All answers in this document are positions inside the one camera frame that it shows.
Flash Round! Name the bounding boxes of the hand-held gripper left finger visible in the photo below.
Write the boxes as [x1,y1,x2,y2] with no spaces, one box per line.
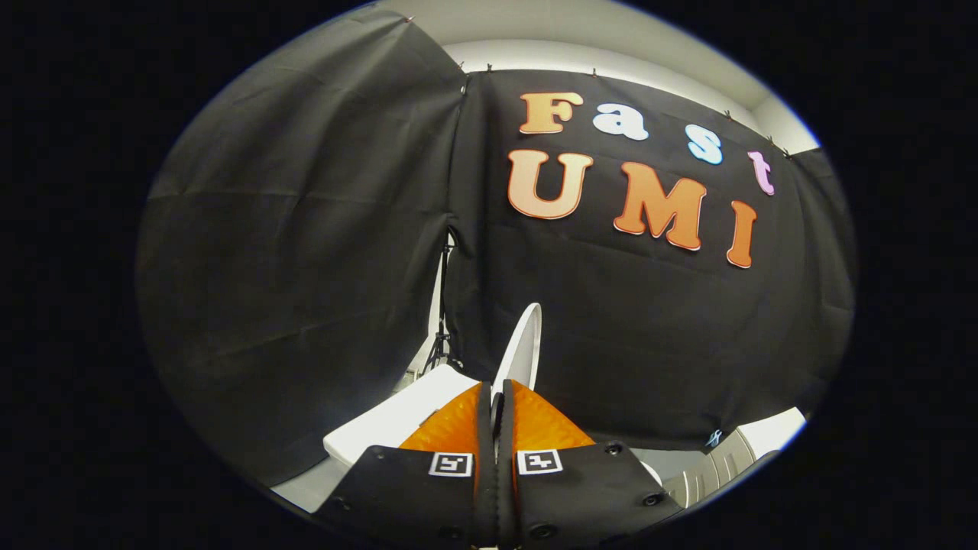
[316,380,500,548]

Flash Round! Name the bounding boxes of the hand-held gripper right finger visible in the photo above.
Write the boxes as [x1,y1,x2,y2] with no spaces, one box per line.
[498,379,683,548]

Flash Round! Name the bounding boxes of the white toilet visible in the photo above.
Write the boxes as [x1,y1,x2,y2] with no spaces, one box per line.
[323,364,663,487]

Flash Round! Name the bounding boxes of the white drawer cabinet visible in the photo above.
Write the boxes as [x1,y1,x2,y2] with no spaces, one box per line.
[661,407,808,510]

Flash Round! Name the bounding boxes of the black tripod stand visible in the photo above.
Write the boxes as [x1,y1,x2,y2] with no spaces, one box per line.
[423,229,461,377]

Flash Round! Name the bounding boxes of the black backdrop cloth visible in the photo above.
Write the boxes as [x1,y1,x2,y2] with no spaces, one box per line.
[136,4,857,490]

